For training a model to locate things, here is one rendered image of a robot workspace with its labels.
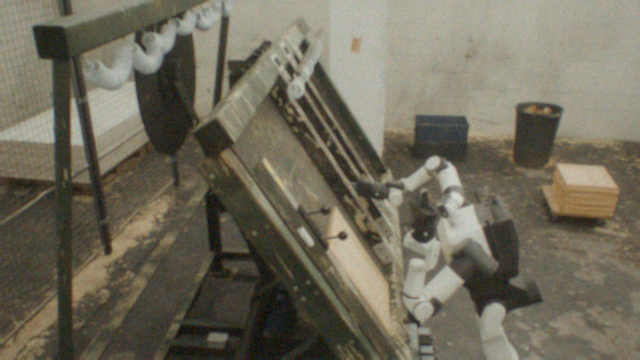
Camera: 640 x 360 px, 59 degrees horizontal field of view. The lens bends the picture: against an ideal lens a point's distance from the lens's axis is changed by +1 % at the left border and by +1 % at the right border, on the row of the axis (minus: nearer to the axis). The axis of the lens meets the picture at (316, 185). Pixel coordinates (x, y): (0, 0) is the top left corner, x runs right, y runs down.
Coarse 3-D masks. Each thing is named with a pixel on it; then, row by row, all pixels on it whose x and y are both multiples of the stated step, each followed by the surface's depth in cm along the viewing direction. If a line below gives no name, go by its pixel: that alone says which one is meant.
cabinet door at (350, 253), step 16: (336, 208) 258; (336, 224) 247; (336, 240) 237; (352, 240) 257; (336, 256) 227; (352, 256) 246; (368, 256) 266; (352, 272) 235; (368, 272) 256; (368, 288) 244; (384, 288) 264; (384, 304) 252; (384, 320) 241
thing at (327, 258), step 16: (272, 176) 202; (272, 192) 204; (288, 192) 208; (288, 208) 206; (304, 224) 208; (320, 256) 213; (352, 288) 219; (352, 304) 221; (368, 304) 226; (368, 320) 223; (384, 336) 226
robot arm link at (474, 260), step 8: (472, 248) 213; (480, 248) 214; (464, 256) 213; (472, 256) 212; (480, 256) 212; (488, 256) 214; (448, 264) 217; (456, 264) 214; (464, 264) 213; (472, 264) 213; (480, 264) 212; (488, 264) 212; (456, 272) 213; (464, 272) 213; (472, 272) 214; (480, 272) 213; (464, 280) 215
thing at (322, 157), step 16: (288, 80) 257; (272, 96) 259; (288, 96) 258; (288, 112) 261; (304, 128) 264; (304, 144) 267; (320, 144) 267; (320, 160) 270; (336, 176) 272; (336, 192) 276; (352, 192) 276; (352, 208) 278; (368, 224) 281; (368, 240) 285; (384, 240) 286; (384, 256) 288
